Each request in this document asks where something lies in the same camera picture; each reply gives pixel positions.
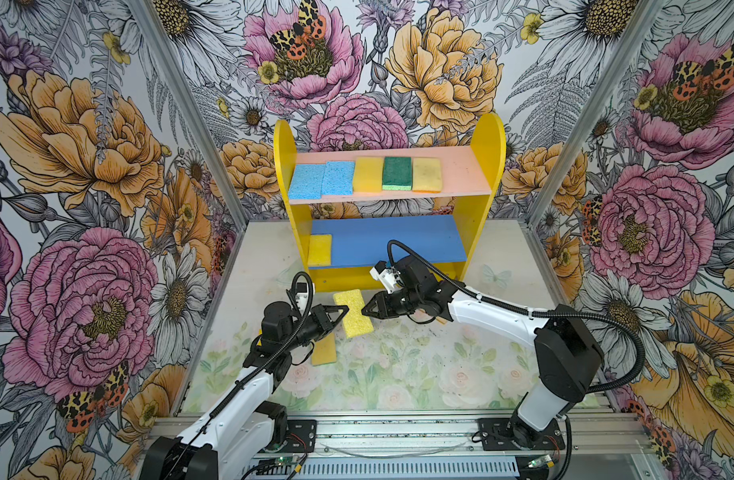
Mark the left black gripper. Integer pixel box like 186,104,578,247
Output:
284,303,349,350

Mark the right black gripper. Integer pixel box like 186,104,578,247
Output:
360,287,422,320

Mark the pale yellow textured sponge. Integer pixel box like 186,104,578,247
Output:
333,289,374,339

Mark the bright yellow small sponge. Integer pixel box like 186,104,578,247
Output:
308,234,333,268

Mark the thick yellow sponge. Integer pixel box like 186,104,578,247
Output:
352,157,384,194

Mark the blue sponge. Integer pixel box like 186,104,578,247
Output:
321,161,355,196
288,164,326,200

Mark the green sponge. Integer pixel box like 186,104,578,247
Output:
382,156,413,191

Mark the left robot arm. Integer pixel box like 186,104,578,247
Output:
138,301,349,479

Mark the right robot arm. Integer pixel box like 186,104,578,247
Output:
362,255,603,449

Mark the yellow shelf with coloured boards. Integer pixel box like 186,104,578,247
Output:
273,113,506,292

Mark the floral table mat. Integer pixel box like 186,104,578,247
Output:
181,282,538,414

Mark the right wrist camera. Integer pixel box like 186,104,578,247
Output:
370,261,403,294

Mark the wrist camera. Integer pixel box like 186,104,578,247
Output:
289,279,315,313
370,261,403,294

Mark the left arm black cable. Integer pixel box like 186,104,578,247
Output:
162,271,316,469

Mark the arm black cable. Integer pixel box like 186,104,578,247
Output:
386,239,646,480
162,271,316,469

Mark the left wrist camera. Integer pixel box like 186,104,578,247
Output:
289,279,315,313

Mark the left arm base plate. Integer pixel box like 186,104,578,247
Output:
265,419,318,454

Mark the aluminium front rail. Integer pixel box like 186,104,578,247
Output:
132,411,656,480

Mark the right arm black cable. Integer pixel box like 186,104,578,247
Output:
386,239,646,480

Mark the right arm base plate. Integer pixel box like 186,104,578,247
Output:
472,417,565,451

